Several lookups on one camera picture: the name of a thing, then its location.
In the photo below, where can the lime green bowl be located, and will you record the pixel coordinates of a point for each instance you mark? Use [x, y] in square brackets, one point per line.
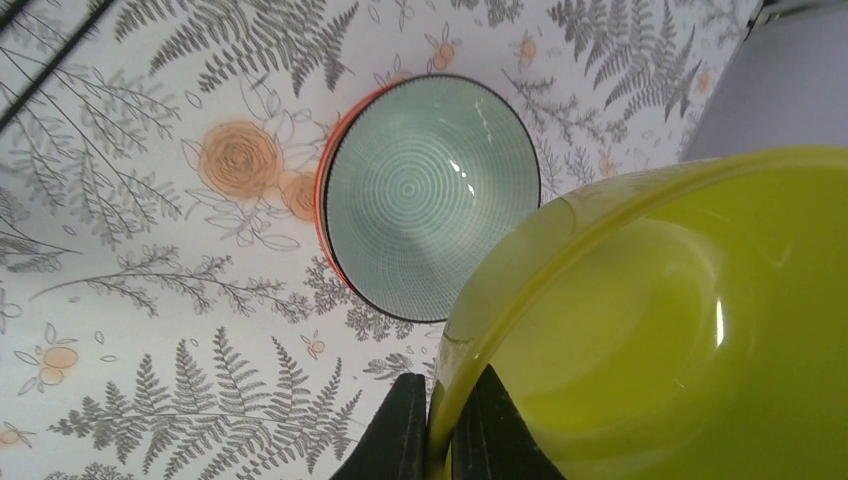
[684, 322]

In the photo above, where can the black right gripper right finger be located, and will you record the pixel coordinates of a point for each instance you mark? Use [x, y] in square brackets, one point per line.
[492, 441]

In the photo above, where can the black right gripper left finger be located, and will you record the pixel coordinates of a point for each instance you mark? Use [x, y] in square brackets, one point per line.
[393, 444]

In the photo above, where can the floral patterned table mat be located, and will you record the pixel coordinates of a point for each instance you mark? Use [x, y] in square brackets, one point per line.
[166, 309]

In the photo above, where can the orange patterned white bowl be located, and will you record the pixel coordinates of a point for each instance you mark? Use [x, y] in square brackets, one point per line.
[336, 133]

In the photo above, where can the teal striped bowl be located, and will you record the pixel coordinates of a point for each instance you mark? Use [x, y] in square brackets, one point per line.
[427, 179]

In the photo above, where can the black wire dish rack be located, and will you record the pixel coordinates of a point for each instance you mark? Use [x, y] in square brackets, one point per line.
[48, 65]

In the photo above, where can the aluminium frame rail right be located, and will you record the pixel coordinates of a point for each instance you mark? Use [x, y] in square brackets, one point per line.
[776, 10]

